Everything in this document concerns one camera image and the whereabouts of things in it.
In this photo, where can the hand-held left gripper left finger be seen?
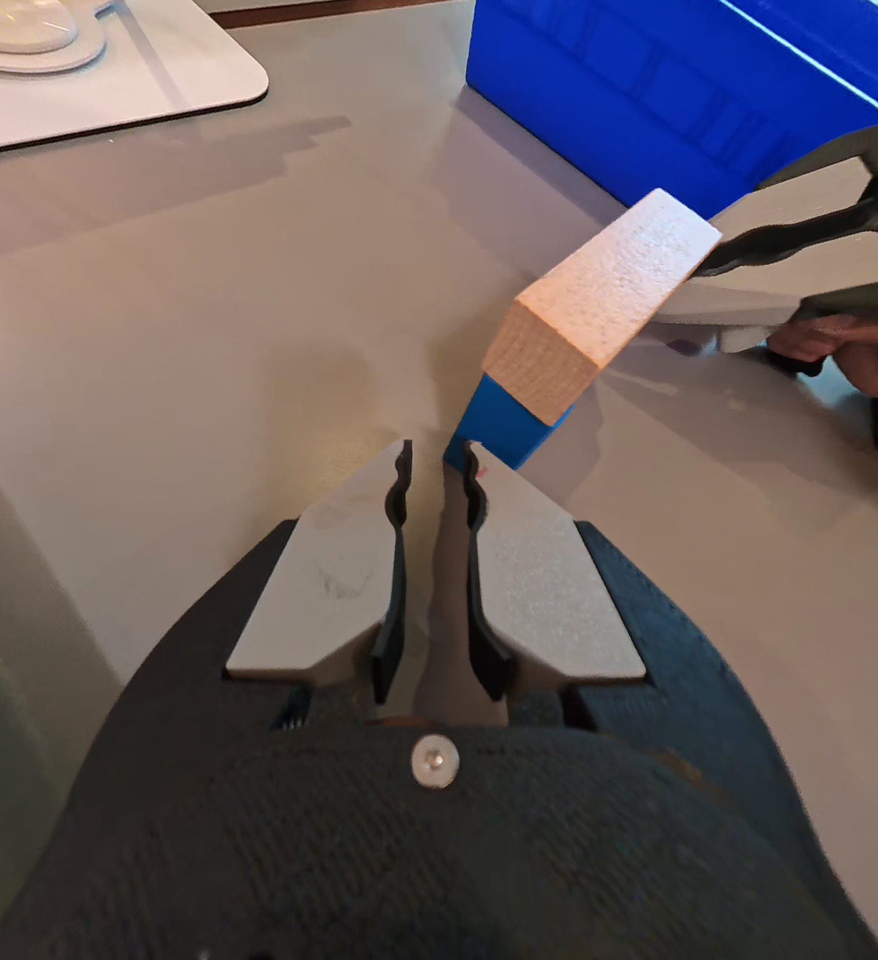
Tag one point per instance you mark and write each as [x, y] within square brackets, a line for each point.
[326, 577]

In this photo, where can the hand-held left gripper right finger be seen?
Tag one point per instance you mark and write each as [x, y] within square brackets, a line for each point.
[551, 592]

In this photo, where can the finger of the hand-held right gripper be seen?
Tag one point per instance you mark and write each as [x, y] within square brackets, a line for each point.
[784, 285]
[799, 210]

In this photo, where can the blue plastic bin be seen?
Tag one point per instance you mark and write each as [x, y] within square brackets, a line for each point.
[671, 97]

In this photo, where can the blue rectangular wooden block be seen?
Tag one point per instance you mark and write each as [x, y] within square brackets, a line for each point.
[506, 427]

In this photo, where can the natural wooden arch block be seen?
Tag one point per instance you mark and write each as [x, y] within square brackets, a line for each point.
[604, 300]

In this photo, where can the person's right hand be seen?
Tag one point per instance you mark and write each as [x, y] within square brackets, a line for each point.
[874, 360]

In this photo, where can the white document stand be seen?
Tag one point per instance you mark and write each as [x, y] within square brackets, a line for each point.
[146, 82]

